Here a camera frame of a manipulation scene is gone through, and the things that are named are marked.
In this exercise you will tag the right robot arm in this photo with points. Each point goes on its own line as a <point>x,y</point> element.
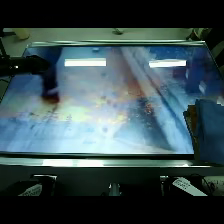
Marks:
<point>186,186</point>

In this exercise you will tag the blue garment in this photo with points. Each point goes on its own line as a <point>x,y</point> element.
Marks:
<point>210,133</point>

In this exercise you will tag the silver frame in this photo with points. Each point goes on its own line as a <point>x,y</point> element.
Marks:
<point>100,162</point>

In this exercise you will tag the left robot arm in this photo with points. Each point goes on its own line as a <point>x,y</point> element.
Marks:
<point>33,190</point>

